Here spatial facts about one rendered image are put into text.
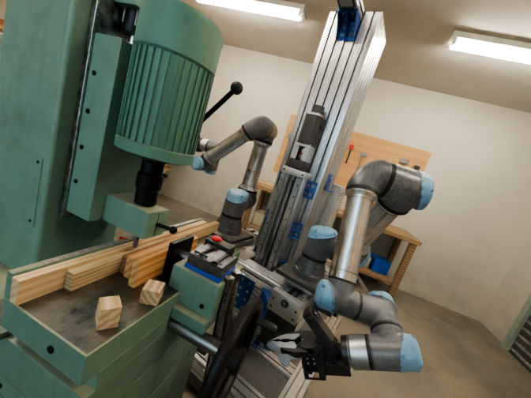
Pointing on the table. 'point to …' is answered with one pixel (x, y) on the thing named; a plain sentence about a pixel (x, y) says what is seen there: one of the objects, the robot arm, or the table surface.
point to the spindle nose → (148, 182)
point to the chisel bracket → (133, 215)
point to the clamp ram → (178, 252)
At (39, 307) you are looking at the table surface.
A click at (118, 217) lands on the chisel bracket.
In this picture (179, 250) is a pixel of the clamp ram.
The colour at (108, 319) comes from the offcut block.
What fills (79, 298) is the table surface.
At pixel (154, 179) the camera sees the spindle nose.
